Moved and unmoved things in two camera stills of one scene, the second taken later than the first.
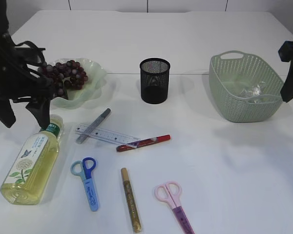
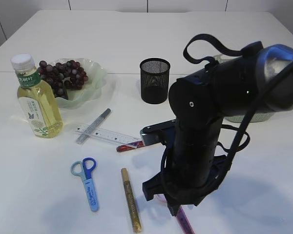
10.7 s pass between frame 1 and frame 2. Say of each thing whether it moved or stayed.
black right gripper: moved
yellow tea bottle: moved
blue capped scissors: stayed
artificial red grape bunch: stayed
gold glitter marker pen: stayed
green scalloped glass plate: stayed
